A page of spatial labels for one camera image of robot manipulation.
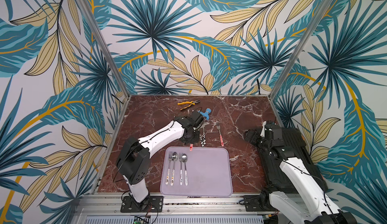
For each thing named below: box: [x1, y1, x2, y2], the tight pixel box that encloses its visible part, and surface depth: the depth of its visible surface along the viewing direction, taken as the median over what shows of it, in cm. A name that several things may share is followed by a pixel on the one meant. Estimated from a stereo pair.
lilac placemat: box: [159, 146, 233, 198], surface depth 84 cm
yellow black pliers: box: [177, 99, 201, 111], surface depth 116 cm
